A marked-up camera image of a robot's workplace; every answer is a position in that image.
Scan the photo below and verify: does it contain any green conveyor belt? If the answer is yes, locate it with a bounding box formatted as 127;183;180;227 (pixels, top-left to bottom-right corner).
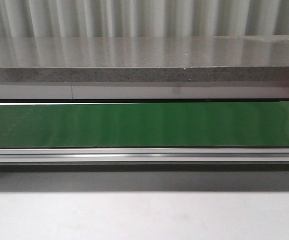
0;101;289;148

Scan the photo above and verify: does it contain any white pleated curtain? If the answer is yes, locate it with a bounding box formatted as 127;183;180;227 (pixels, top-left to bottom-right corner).
0;0;289;38

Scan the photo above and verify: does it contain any aluminium conveyor front rail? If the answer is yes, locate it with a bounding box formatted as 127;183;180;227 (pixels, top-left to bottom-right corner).
0;147;289;172

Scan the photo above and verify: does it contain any grey stone counter slab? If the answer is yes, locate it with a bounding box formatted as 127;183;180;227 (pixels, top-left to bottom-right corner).
0;34;289;100

